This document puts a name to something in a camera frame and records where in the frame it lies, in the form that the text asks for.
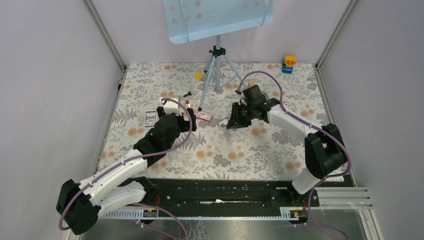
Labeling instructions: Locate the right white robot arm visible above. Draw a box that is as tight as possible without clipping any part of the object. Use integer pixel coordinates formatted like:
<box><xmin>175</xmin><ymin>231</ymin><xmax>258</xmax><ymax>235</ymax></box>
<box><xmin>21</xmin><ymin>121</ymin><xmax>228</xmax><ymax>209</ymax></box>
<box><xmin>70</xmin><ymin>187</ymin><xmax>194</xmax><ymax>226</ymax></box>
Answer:
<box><xmin>226</xmin><ymin>85</ymin><xmax>349</xmax><ymax>206</ymax></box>

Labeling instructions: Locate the yellow blue toy figure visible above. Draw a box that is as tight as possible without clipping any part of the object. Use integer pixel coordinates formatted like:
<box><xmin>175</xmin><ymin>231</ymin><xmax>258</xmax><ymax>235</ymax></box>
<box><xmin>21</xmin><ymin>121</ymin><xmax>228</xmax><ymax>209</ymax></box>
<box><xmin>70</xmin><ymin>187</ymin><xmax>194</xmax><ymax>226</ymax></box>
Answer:
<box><xmin>281</xmin><ymin>55</ymin><xmax>297</xmax><ymax>74</ymax></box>

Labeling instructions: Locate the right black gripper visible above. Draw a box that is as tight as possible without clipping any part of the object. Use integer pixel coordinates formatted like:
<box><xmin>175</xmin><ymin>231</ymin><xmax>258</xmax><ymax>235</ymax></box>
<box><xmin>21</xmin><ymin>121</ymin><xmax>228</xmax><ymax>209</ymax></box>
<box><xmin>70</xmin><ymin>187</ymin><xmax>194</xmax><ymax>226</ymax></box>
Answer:
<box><xmin>226</xmin><ymin>102</ymin><xmax>255</xmax><ymax>130</ymax></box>

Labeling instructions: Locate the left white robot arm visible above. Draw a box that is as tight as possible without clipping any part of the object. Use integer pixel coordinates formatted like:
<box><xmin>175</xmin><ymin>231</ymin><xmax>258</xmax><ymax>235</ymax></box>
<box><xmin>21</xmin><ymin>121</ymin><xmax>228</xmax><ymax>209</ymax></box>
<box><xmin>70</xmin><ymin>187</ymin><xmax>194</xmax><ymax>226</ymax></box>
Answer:
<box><xmin>55</xmin><ymin>97</ymin><xmax>197</xmax><ymax>235</ymax></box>

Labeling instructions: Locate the floral tablecloth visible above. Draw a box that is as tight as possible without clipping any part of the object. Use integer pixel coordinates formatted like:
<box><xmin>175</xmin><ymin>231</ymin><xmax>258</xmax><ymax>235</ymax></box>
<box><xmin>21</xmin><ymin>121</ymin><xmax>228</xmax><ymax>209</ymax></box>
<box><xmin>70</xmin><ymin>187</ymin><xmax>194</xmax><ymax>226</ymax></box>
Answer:
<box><xmin>96</xmin><ymin>62</ymin><xmax>336</xmax><ymax>181</ymax></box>

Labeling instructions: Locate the blue playing card deck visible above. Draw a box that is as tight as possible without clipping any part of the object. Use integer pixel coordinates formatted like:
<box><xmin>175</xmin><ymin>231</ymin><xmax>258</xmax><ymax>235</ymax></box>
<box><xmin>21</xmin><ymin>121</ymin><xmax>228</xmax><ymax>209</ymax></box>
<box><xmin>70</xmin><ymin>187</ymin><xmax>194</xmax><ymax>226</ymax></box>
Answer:
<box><xmin>144</xmin><ymin>110</ymin><xmax>158</xmax><ymax>127</ymax></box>

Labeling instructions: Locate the yellow block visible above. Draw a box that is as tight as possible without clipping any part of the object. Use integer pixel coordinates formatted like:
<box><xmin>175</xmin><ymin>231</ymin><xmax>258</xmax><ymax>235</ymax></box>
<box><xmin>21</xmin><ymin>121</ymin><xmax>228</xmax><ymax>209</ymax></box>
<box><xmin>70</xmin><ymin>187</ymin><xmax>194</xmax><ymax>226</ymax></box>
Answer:
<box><xmin>194</xmin><ymin>71</ymin><xmax>202</xmax><ymax>80</ymax></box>

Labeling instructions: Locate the black chess pawn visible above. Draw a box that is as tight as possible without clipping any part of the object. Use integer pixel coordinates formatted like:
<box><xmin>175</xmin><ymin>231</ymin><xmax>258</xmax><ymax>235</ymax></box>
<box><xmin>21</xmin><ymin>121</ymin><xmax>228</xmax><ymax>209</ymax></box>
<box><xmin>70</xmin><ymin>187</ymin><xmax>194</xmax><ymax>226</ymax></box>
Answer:
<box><xmin>183</xmin><ymin>91</ymin><xmax>192</xmax><ymax>98</ymax></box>

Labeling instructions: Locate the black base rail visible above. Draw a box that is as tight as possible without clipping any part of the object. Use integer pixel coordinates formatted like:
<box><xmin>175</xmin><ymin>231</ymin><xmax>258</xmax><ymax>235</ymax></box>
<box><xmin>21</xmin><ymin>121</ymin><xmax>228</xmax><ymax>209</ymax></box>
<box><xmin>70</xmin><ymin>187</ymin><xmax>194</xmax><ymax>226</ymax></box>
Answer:
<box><xmin>121</xmin><ymin>176</ymin><xmax>320</xmax><ymax>218</ymax></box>

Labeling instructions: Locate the pink stapler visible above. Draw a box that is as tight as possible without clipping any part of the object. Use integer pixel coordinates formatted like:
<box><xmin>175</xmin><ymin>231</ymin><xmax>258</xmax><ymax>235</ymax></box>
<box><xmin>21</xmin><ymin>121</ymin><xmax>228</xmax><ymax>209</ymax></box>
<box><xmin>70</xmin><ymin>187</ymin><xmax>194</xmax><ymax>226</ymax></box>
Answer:
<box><xmin>184</xmin><ymin>99</ymin><xmax>192</xmax><ymax>121</ymax></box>

